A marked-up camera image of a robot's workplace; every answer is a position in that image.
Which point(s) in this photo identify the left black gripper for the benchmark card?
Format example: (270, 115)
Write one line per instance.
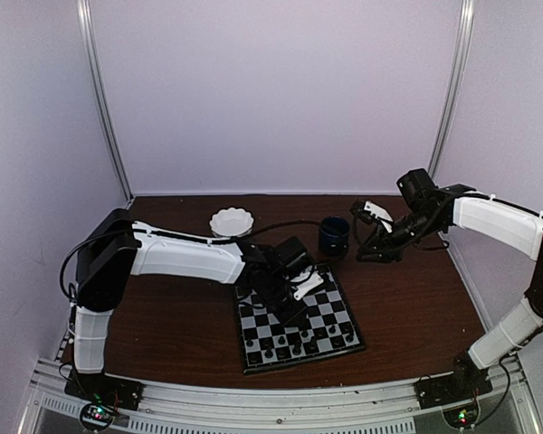
(285, 318)

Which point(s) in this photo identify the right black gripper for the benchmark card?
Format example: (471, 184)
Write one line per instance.
(384, 244)

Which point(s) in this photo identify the black chess piece lone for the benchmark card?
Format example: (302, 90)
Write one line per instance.
(295, 348)

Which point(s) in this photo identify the folding black silver chessboard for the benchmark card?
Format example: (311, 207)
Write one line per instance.
(327, 306)

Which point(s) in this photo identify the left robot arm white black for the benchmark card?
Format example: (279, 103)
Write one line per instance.
(120, 247)

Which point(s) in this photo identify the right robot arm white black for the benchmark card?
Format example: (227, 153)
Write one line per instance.
(436, 209)

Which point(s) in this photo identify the right green led circuit board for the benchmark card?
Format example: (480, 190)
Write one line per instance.
(461, 417)

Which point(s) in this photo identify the green led circuit board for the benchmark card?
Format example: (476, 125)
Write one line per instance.
(461, 417)
(95, 415)

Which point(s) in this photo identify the left green led circuit board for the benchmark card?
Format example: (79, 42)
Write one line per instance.
(95, 415)

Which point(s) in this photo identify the dark blue ceramic mug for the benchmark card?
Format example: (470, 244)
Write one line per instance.
(333, 236)

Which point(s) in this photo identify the white scalloped ceramic bowl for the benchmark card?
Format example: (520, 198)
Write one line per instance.
(231, 222)

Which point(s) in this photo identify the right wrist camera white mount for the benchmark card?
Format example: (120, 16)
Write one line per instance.
(369, 212)

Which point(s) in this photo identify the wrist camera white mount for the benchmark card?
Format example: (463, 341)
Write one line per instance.
(303, 286)
(369, 212)

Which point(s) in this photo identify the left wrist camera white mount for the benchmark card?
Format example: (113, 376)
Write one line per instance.
(303, 286)

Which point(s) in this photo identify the aluminium front rail frame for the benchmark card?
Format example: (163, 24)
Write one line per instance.
(390, 407)

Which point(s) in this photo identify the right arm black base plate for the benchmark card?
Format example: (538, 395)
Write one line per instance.
(443, 390)

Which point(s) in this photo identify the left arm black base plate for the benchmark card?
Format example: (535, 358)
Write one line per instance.
(100, 388)

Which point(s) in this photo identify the right aluminium corner post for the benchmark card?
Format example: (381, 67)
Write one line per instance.
(461, 51)

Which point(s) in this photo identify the aluminium corner post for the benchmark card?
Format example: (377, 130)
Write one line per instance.
(461, 51)
(102, 105)

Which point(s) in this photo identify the left aluminium corner post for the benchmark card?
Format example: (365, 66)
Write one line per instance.
(102, 105)

